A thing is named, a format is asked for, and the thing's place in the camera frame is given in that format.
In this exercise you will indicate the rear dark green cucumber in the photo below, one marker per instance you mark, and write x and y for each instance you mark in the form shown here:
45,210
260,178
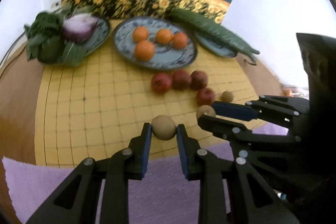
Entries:
241,45

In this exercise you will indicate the purple fluffy towel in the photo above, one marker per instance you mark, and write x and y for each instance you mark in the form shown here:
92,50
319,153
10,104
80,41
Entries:
164,196

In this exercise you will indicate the halved red onion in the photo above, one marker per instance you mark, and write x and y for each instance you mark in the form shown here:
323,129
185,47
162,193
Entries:
79,28

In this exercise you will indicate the green leafy bok choy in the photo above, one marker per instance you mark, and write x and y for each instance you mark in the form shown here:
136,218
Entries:
45,26

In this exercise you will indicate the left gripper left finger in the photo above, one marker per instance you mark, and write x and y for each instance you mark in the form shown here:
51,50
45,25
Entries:
97,191

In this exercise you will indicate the front dark green cucumber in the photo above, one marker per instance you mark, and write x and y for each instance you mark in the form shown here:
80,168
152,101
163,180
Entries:
208,28

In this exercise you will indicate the orange tangerine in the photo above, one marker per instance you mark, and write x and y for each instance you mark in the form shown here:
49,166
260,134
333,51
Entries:
164,36

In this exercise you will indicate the red apple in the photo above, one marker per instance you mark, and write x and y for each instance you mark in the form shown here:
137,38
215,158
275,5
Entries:
199,80
161,83
205,96
181,80

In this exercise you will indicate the small tangerine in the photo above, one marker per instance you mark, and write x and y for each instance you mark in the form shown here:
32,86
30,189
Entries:
140,33

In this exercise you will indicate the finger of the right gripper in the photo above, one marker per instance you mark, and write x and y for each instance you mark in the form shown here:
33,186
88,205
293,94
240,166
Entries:
236,109
232,131

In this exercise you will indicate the small plate under onion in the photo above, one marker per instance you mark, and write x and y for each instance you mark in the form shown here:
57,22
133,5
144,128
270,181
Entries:
58,50

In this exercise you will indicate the large front orange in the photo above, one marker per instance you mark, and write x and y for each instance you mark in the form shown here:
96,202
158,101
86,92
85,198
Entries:
144,50

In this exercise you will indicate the yellow go board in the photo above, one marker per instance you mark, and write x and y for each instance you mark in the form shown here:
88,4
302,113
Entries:
95,109

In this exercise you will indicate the large blue patterned plate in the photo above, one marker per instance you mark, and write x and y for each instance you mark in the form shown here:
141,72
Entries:
166,57

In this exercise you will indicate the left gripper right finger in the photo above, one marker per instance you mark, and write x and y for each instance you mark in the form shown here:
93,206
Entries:
230,191

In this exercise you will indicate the small plate under cucumbers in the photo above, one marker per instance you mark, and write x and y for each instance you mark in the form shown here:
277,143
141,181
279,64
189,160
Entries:
215,48

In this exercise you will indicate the dark green cucumber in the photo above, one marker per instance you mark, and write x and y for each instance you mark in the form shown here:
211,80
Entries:
241,45
208,28

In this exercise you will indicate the lone brown kiwi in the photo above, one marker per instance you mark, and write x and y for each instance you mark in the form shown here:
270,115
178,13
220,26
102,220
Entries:
227,97

